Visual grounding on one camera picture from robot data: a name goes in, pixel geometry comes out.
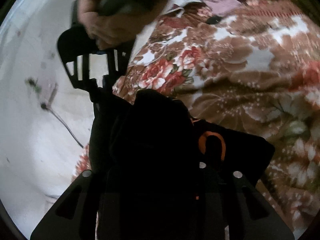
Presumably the black orange graffiti hoodie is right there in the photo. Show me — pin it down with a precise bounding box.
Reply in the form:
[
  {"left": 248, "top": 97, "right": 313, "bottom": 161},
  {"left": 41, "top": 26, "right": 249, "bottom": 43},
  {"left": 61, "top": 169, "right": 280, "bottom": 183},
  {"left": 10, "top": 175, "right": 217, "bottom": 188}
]
[{"left": 89, "top": 89, "right": 275, "bottom": 239}]

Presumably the person's right hand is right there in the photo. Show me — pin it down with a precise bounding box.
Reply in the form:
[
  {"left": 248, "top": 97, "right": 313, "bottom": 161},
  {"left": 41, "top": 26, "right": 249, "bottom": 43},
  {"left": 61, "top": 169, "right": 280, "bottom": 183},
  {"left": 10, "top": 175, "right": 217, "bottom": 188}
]
[{"left": 78, "top": 0, "right": 163, "bottom": 50}]

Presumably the floral brown bed blanket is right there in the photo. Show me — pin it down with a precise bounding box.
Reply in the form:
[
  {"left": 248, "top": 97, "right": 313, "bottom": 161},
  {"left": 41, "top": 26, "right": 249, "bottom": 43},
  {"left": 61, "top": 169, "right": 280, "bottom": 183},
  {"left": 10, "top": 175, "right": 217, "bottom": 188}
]
[{"left": 71, "top": 0, "right": 320, "bottom": 235}]

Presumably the white wall power socket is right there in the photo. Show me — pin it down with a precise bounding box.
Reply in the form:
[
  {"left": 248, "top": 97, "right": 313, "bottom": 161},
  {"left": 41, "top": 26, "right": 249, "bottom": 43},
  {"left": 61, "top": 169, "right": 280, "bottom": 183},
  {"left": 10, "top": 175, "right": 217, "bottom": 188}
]
[{"left": 47, "top": 83, "right": 59, "bottom": 108}]

